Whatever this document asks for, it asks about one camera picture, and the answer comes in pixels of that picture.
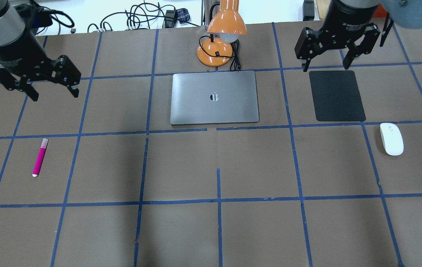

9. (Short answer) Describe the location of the pink marker pen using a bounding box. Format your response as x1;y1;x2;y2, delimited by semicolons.
32;138;49;177

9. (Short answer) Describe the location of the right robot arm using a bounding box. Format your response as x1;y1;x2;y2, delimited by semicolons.
294;0;422;72

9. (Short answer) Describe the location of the black power adapter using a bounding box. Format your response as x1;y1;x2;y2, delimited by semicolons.
162;10;177;29

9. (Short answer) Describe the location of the grey closed laptop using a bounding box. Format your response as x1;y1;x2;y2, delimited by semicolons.
170;70;260;125

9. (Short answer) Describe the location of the orange desk lamp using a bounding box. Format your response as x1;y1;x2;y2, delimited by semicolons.
197;0;248;71

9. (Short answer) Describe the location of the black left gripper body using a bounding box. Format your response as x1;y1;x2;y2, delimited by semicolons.
0;35;82;91

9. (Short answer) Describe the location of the black mousepad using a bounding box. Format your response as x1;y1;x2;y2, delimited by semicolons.
309;70;366;122

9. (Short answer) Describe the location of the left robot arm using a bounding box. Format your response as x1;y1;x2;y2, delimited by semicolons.
0;0;82;101

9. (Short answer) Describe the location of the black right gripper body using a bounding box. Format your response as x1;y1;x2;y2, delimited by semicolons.
294;7;380;60

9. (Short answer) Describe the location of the white computer mouse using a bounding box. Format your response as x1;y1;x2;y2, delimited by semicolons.
379;123;404;156

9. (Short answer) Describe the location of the black lamp power cable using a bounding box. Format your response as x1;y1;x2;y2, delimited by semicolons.
230;40;242;72

